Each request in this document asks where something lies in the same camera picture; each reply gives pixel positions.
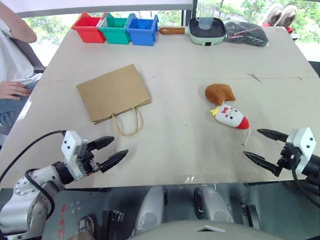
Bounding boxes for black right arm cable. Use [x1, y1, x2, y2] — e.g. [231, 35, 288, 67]
[289, 153, 320, 209]

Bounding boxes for brown drumstick plush toy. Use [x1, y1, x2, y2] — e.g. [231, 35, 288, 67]
[204, 83, 237, 106]

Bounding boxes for black metal frame foot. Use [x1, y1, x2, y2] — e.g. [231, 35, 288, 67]
[240, 203, 261, 230]
[100, 209, 125, 240]

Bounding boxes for person's grey shoe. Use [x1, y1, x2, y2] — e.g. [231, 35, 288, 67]
[75, 216, 96, 239]

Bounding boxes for red plastic bin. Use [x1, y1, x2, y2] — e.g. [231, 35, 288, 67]
[71, 11, 108, 44]

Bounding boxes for green plastic bin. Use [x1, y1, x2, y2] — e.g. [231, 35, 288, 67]
[98, 12, 133, 45]

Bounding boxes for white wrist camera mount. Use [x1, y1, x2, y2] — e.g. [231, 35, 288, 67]
[285, 126, 317, 176]
[60, 130, 90, 181]

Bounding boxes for grey sneaker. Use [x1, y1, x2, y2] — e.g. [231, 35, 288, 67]
[276, 4, 298, 29]
[262, 2, 284, 27]

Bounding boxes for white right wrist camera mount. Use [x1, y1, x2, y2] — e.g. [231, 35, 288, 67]
[285, 126, 317, 176]

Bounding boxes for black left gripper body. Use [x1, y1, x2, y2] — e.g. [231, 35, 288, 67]
[77, 147, 103, 176]

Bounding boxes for black cloth in plastic wrap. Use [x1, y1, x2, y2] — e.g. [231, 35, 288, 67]
[223, 20, 270, 48]

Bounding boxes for silver right robot leg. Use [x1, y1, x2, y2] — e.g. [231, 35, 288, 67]
[194, 184, 235, 224]

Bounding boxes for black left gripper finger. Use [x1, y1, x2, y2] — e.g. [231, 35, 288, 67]
[86, 136, 116, 152]
[99, 149, 130, 174]

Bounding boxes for silver left robot leg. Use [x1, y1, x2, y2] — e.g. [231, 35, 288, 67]
[134, 186, 166, 235]

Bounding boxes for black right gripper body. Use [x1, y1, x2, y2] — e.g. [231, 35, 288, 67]
[276, 142, 300, 172]

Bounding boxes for mint electric pan wooden handle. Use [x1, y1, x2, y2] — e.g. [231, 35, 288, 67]
[158, 17, 227, 48]

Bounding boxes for white red plush toy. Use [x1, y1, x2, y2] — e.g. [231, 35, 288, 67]
[209, 99, 251, 147]

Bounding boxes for person's bare hand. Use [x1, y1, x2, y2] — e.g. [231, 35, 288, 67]
[0, 80, 32, 101]

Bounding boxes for clear plastic measuring cup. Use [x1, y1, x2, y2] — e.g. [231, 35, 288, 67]
[194, 1, 216, 30]

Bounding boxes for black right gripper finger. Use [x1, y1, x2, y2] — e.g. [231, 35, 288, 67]
[256, 128, 289, 143]
[242, 151, 283, 178]

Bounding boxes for seated person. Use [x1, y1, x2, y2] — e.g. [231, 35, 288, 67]
[0, 18, 43, 86]

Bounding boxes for dark window frame post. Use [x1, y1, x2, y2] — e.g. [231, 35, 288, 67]
[182, 0, 199, 27]

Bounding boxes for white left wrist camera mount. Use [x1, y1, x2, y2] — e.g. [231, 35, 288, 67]
[60, 130, 90, 181]

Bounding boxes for grey robot torso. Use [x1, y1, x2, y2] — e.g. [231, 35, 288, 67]
[129, 219, 284, 240]

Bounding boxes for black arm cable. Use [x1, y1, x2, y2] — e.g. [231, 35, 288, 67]
[0, 129, 68, 219]
[289, 153, 320, 209]

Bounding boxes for person's blue jeans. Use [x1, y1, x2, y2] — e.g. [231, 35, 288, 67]
[0, 81, 39, 127]

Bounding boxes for silver robot leg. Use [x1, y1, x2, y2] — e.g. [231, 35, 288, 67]
[194, 184, 235, 224]
[134, 186, 166, 235]

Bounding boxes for blue plastic bin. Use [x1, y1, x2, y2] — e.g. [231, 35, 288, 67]
[125, 13, 160, 47]

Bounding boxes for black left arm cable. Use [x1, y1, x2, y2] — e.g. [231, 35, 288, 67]
[0, 129, 68, 219]

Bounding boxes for brown paper bag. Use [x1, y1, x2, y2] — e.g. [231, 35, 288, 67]
[75, 63, 153, 138]

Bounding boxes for dark grey chair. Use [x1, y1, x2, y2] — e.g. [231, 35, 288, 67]
[9, 36, 47, 75]

